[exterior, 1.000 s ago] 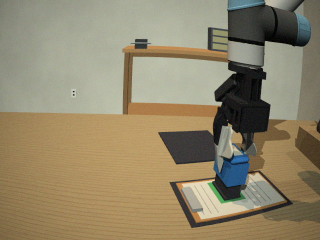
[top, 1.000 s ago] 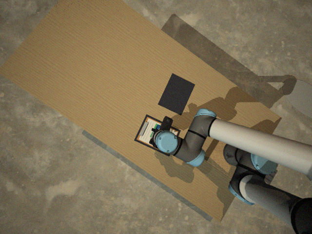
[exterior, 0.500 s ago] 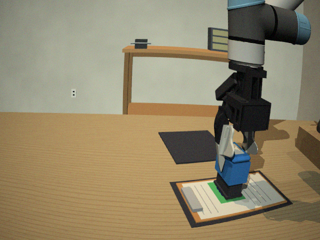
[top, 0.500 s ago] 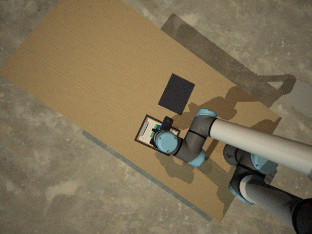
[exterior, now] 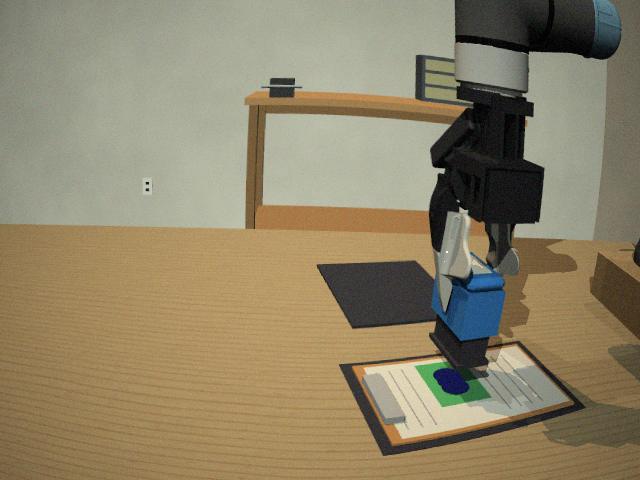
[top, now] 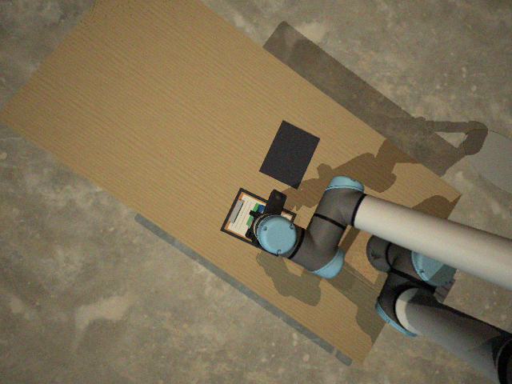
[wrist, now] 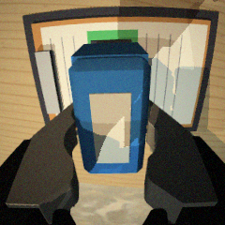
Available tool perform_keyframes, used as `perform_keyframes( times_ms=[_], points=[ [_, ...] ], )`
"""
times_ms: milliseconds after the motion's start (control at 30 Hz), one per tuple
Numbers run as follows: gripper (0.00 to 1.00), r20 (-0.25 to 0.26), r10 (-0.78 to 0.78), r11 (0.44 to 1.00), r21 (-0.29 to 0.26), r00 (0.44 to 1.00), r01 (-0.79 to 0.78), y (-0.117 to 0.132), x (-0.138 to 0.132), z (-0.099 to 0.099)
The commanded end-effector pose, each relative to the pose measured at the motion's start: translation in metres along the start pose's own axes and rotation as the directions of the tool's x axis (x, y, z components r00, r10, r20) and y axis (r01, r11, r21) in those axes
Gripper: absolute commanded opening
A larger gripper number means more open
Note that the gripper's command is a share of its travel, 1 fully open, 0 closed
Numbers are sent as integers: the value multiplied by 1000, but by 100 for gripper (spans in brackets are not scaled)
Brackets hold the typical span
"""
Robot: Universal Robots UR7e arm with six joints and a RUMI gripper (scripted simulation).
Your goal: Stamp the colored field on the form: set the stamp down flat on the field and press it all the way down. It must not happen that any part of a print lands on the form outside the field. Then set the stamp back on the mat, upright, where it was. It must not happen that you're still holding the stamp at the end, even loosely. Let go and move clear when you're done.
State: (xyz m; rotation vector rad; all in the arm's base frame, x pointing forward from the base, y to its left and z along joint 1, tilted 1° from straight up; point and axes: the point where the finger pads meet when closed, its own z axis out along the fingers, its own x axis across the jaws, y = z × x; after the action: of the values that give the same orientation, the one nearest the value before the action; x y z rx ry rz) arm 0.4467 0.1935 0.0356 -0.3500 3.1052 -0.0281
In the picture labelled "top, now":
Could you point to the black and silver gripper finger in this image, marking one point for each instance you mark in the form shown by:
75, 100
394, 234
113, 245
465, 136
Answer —
252, 213

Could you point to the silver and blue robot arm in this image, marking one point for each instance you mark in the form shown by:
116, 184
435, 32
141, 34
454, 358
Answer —
406, 300

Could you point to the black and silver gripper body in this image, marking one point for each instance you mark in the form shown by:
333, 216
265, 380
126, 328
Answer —
251, 234

